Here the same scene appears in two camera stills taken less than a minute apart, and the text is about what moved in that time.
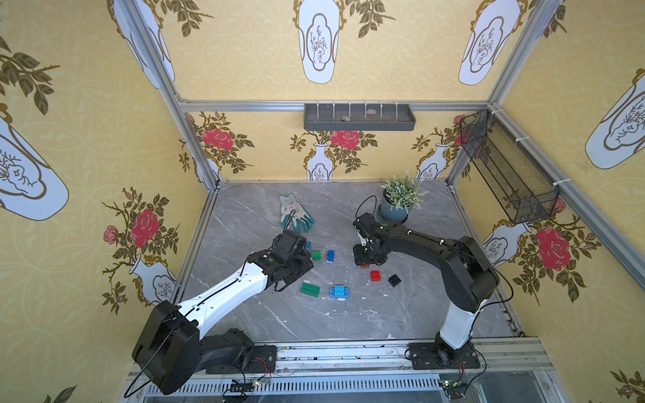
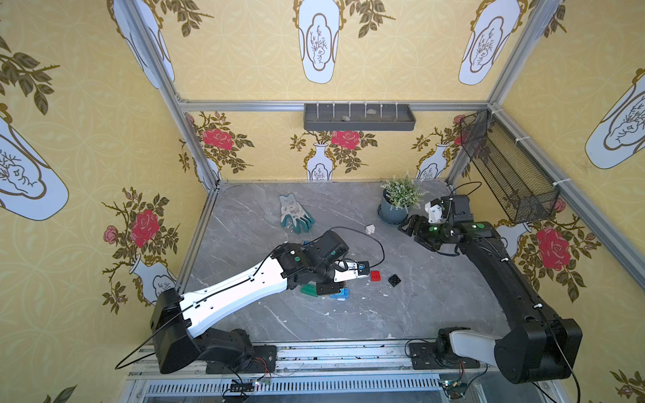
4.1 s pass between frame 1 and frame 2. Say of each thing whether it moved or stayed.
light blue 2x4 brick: stayed
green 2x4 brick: stayed
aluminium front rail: stayed
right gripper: moved
